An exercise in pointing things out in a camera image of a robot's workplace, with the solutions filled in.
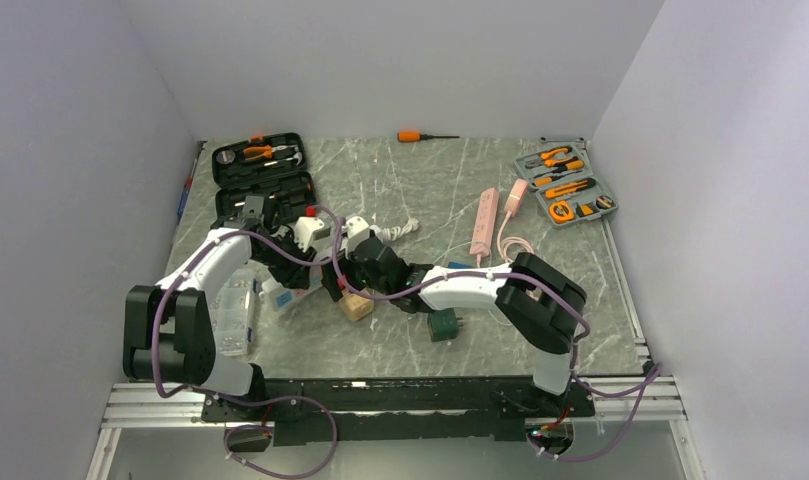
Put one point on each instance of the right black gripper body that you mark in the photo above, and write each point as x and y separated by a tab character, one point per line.
360	280

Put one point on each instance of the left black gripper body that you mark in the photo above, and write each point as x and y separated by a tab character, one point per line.
283	269

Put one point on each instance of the beige cube adapter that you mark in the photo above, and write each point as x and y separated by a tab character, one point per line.
356	307

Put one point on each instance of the black plastic tool case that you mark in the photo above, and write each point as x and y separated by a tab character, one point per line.
264	175

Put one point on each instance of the white multicolour power strip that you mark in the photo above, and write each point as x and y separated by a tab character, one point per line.
280	298

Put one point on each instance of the dark green cube adapter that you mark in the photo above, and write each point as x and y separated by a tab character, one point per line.
443	325

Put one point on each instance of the grey plastic tool case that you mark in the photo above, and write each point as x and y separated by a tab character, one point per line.
561	180

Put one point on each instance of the blue cube adapter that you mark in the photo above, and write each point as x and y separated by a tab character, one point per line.
458	266

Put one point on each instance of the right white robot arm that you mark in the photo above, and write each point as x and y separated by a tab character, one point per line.
540	302

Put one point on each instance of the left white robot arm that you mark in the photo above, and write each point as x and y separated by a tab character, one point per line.
168	337

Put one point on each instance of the clear plastic screw box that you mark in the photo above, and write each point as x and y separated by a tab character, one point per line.
232	312

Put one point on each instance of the loose orange screwdriver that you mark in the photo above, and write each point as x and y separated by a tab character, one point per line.
415	137

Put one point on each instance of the orange tape measure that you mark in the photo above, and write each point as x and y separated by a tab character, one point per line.
561	212

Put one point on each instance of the orange black combination pliers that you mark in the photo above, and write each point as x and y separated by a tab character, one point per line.
551	158

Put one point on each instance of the black hex key set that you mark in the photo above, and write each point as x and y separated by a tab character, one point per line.
584	210

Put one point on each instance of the orange black utility knife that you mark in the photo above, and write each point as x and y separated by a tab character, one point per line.
569	188

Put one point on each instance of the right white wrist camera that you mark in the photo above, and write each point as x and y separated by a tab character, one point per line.
357	230

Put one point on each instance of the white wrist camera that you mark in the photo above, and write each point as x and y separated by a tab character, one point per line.
357	230
309	228

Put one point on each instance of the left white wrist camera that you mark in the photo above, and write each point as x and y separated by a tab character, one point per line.
309	228

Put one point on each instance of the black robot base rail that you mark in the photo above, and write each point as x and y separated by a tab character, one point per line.
407	408

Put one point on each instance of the orange handled screwdriver upper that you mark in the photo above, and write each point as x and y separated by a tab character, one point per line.
560	171

